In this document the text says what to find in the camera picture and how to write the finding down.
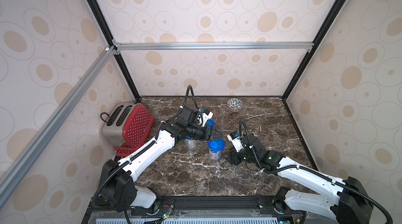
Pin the silver aluminium left rail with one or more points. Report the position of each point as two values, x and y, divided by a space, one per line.
13 177

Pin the blue lid container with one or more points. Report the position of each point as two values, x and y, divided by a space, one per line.
190 144
215 148
210 123

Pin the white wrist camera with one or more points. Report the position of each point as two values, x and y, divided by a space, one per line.
235 139
205 116

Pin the silver aluminium crossbar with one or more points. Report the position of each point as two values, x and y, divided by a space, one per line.
215 46

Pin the red plastic rack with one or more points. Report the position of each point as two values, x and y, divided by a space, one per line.
124 150

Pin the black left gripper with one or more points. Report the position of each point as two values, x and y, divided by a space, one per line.
207 135

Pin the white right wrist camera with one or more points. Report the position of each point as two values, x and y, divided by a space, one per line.
235 139

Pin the red polka dot toaster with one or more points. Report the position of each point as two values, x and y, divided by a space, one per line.
128 123

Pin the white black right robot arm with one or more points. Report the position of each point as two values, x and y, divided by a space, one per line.
345 201

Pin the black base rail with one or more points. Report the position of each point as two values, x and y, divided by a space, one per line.
202 210

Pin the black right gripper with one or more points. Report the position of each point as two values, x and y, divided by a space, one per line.
234 156

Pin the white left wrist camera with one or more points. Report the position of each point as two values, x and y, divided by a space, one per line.
205 116

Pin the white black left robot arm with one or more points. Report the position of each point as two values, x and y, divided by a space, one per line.
117 187

